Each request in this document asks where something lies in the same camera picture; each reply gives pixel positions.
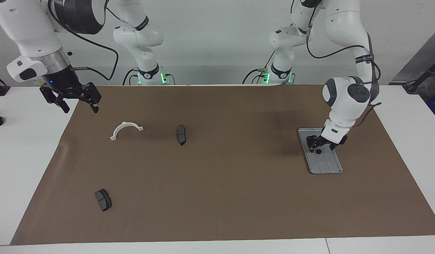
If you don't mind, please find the brown paper table mat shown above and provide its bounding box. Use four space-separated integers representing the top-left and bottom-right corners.
10 84 435 246

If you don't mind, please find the white curved plastic bracket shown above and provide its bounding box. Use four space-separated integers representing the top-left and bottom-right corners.
110 121 144 141

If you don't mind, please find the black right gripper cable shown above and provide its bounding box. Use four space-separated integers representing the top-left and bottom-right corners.
48 0 119 81

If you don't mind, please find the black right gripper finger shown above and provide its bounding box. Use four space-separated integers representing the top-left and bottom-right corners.
67 82 101 113
40 86 70 114

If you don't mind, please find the short dark brake pad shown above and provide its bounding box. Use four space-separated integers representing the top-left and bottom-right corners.
95 188 113 212

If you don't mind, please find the black base cable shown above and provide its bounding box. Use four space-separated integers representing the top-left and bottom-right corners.
123 68 140 86
242 52 276 85

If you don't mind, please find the long dark brake pad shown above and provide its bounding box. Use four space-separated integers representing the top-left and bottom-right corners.
176 125 187 146

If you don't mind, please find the silver metal tray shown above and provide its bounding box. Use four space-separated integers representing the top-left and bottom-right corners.
298 128 343 174

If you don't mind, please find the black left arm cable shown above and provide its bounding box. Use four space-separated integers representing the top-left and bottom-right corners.
291 0 382 127

